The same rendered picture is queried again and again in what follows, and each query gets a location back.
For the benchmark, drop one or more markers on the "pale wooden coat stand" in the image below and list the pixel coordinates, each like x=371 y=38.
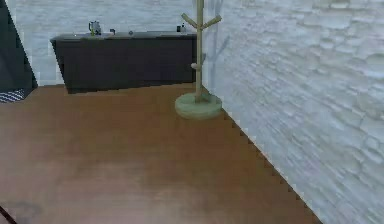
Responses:
x=199 y=66

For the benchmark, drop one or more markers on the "black kitchen counter cabinet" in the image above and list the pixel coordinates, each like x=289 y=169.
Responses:
x=126 y=61

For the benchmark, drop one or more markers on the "small dark bottle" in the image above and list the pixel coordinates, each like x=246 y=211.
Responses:
x=182 y=28

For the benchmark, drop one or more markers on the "black sink tap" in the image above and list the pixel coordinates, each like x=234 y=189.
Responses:
x=112 y=31

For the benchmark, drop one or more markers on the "grey kettle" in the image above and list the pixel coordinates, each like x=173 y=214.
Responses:
x=94 y=28

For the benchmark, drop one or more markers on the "thin dark bar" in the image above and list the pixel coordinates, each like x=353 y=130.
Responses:
x=6 y=215

